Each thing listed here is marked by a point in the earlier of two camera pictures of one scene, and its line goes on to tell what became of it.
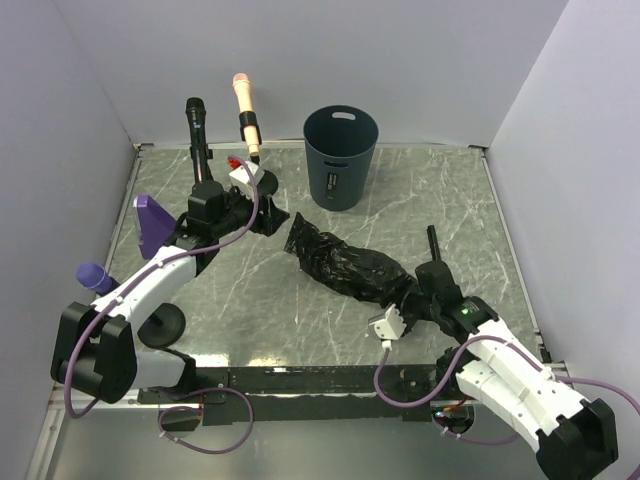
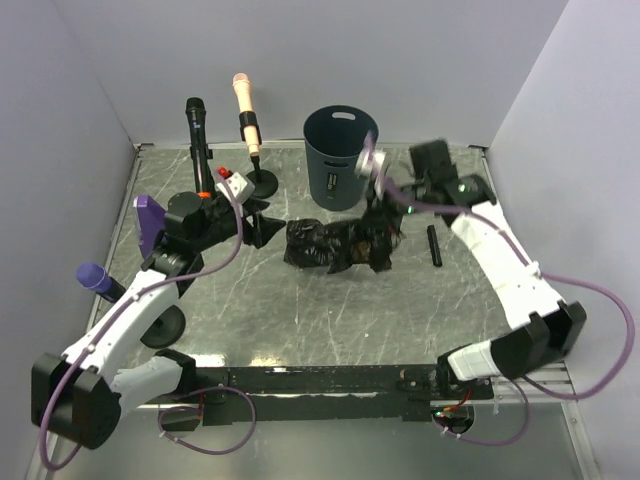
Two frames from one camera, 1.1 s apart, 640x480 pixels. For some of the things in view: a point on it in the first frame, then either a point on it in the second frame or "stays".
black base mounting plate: x=388 y=393 stays
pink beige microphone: x=241 y=85 stays
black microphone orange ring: x=197 y=111 stays
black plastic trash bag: x=366 y=274 → x=367 y=239
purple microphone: x=94 y=276 stays
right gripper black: x=407 y=321 → x=384 y=208
